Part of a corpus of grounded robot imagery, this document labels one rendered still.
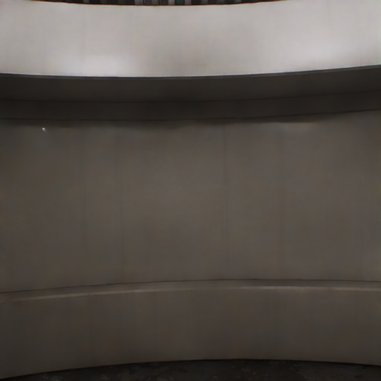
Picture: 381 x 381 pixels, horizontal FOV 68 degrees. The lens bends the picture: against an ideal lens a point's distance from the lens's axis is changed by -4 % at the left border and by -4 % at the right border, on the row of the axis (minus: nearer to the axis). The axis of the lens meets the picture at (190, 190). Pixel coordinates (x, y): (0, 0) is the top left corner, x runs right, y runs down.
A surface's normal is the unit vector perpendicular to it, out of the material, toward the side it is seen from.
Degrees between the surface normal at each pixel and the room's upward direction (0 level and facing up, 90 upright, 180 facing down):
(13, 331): 90
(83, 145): 90
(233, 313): 90
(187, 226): 90
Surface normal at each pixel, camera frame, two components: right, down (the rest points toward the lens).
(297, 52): -0.18, 0.00
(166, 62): 0.06, 0.00
